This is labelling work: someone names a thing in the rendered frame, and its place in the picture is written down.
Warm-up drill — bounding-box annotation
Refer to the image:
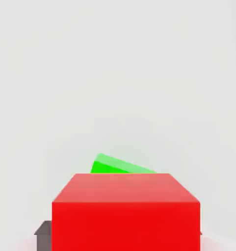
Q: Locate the small green cube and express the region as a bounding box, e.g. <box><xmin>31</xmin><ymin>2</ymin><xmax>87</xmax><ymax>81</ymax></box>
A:
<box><xmin>90</xmin><ymin>152</ymin><xmax>158</xmax><ymax>175</ymax></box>

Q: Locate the small red cube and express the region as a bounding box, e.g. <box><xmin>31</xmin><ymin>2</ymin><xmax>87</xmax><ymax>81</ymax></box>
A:
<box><xmin>52</xmin><ymin>173</ymin><xmax>201</xmax><ymax>251</ymax></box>

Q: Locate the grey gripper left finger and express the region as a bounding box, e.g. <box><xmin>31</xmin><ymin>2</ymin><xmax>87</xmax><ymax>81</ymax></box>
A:
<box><xmin>21</xmin><ymin>220</ymin><xmax>53</xmax><ymax>251</ymax></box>

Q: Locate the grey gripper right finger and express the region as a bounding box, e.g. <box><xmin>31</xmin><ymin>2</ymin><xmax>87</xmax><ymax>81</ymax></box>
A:
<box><xmin>199</xmin><ymin>230</ymin><xmax>218</xmax><ymax>251</ymax></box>

